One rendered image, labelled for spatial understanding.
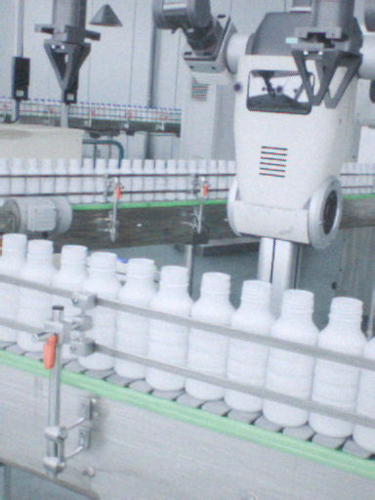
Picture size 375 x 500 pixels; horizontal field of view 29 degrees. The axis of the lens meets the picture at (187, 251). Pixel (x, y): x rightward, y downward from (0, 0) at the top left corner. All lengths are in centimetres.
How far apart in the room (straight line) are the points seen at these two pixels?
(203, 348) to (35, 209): 159
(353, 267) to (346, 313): 418
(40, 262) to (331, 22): 53
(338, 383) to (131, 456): 31
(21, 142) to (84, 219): 248
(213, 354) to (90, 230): 190
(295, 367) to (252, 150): 73
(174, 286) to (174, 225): 212
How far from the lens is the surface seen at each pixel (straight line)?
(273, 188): 153
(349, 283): 509
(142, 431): 102
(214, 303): 95
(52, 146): 535
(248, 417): 95
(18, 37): 728
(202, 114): 706
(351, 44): 103
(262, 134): 153
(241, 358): 94
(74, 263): 108
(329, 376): 90
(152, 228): 301
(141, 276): 101
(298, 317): 90
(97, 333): 105
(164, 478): 102
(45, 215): 251
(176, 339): 98
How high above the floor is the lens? 137
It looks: 11 degrees down
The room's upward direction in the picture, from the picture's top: 4 degrees clockwise
